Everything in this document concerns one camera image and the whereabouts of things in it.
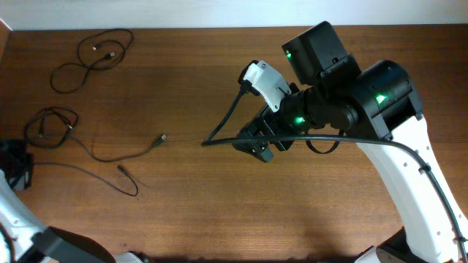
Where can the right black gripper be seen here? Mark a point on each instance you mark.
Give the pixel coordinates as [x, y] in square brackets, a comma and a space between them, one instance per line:
[262, 150]

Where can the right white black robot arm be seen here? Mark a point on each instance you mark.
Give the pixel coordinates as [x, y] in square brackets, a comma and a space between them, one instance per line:
[378, 109]

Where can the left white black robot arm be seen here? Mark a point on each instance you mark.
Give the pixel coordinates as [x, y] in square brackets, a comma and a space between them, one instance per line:
[24, 238]

